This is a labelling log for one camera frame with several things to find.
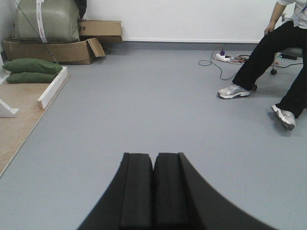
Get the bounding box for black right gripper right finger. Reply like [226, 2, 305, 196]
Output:
[153, 152, 279, 230]

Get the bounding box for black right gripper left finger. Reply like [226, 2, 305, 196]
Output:
[78, 153, 153, 230]

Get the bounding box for white grey sneaker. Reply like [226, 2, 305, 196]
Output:
[271, 104, 296, 130]
[217, 84, 250, 99]

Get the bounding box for plywood base platform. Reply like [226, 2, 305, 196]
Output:
[0, 83, 55, 174]

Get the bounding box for white power strip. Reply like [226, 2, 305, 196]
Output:
[215, 53, 230, 62]

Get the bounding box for open cardboard box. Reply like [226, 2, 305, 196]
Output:
[2, 38, 105, 65]

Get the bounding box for lower green sandbag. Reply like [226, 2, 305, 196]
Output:
[6, 72, 57, 83]

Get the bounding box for green sandbag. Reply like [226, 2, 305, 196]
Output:
[2, 58, 62, 74]
[6, 72, 57, 83]

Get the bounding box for cardboard box marked 2#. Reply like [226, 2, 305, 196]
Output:
[78, 20, 123, 44]

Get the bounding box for upper green sandbag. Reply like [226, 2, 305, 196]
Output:
[2, 58, 62, 74]

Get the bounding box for office chair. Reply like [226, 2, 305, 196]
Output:
[251, 13, 304, 92]

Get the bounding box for seated person black trousers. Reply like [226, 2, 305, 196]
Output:
[232, 0, 307, 119]

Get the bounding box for large olive green sack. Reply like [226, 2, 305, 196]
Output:
[12, 0, 80, 43]

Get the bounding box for white wooden border rail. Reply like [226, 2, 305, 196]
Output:
[37, 67, 70, 110]

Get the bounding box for white diagonal brace frame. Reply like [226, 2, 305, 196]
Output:
[0, 99, 20, 118]

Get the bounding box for bundle of orange black cables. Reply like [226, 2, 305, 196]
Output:
[227, 54, 250, 65]

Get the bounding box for black guy wire with turnbuckle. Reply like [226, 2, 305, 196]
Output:
[14, 0, 59, 65]

